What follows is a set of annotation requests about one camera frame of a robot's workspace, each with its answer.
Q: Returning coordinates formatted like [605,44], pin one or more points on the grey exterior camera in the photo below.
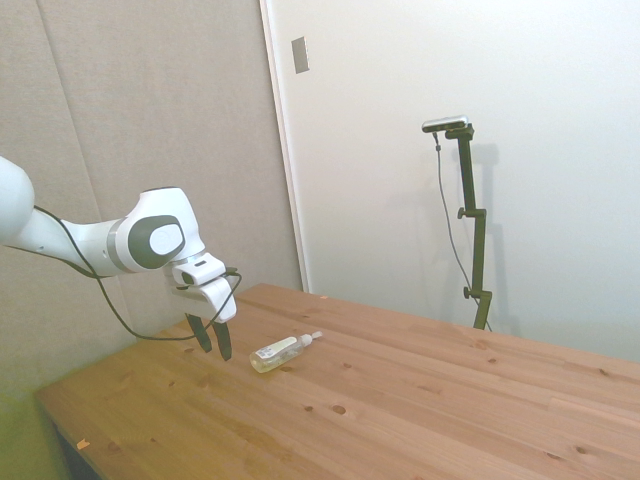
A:
[445,123]

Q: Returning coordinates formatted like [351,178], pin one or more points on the grey wall plate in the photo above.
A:
[300,55]

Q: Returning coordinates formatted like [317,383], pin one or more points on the white door frame trim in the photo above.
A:
[285,150]

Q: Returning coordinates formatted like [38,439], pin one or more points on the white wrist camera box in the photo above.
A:
[197,270]

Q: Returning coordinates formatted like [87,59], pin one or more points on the clear hand sanitizer bottle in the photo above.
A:
[275,355]

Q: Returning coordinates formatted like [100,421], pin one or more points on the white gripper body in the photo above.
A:
[216,299]

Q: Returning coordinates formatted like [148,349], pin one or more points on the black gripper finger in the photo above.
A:
[201,336]
[223,342]

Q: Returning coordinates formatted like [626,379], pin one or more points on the dark green camera stand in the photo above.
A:
[475,235]

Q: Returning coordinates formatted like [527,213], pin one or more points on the small orange tape scrap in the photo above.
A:
[83,443]

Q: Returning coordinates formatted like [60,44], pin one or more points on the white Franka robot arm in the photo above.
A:
[150,240]

